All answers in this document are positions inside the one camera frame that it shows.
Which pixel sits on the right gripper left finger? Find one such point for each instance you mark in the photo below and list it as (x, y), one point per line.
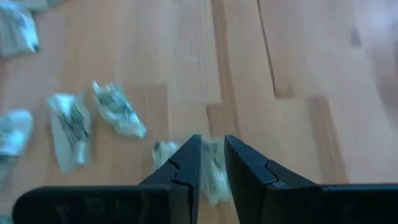
(183, 186)

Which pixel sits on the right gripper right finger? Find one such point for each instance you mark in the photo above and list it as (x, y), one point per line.
(252, 186)

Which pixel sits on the green white stevia packet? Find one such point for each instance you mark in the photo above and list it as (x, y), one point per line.
(118, 112)
(161, 152)
(17, 31)
(14, 133)
(214, 174)
(70, 130)

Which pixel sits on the wrapper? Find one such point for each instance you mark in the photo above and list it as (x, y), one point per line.
(40, 3)

